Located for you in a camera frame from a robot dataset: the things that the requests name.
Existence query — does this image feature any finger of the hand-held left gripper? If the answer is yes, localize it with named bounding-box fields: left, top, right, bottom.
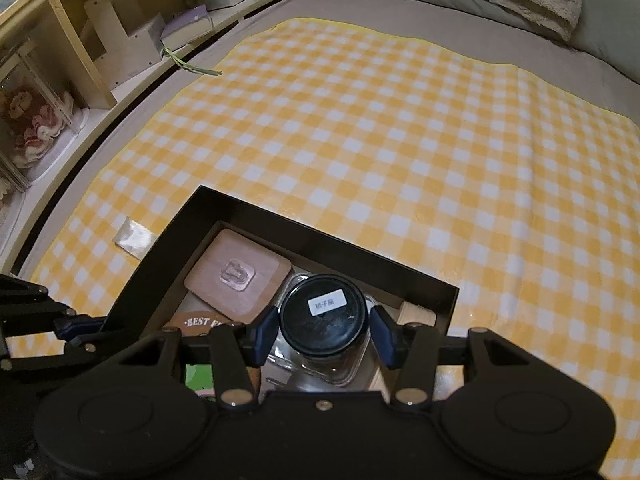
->
left=0, top=274, right=103, bottom=328
left=0, top=329, right=108, bottom=376

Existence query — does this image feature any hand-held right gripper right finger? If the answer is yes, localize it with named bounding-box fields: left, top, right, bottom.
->
left=370, top=306, right=536, bottom=407

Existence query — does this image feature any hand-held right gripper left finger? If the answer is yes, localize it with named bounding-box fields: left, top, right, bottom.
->
left=115, top=306, right=281, bottom=406

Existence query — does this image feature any glass jar with black lid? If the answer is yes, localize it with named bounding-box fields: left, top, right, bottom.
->
left=279, top=274, right=371, bottom=387

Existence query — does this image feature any black cardboard box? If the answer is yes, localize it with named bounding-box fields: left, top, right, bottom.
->
left=102, top=185, right=461, bottom=396

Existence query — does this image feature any small wooden block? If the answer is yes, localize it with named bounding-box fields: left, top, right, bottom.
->
left=399, top=301, right=437, bottom=328

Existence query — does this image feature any round coaster with green print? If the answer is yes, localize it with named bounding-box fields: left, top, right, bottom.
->
left=162, top=302, right=261, bottom=401

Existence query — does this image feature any clear glass container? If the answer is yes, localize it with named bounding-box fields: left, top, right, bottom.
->
left=267, top=272, right=378, bottom=391

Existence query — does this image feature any clear plastic hook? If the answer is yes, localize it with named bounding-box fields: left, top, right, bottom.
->
left=216, top=259, right=257, bottom=292

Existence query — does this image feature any square wooden coaster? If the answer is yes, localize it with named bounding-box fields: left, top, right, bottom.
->
left=183, top=228, right=292, bottom=324

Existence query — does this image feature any clear plastic strip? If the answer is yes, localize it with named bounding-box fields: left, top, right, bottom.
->
left=114, top=216, right=160, bottom=261

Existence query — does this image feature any yellow checkered blanket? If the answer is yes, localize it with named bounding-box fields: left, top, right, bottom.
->
left=27, top=17, right=640, bottom=478

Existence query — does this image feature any doll in red dress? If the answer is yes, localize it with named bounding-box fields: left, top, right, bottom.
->
left=0, top=87, right=76, bottom=166

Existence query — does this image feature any clear display case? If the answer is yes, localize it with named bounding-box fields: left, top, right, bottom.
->
left=0, top=40, right=83, bottom=193

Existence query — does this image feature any white wooden stand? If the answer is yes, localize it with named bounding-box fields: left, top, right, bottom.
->
left=84, top=0, right=166, bottom=92

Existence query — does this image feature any green ribbon bookmark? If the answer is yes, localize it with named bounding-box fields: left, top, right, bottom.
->
left=161, top=47, right=223, bottom=77

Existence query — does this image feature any wooden headboard shelf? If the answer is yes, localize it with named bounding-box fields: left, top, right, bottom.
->
left=0, top=0, right=308, bottom=271

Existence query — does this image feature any purple book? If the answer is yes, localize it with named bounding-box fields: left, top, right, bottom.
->
left=160, top=4, right=213, bottom=51

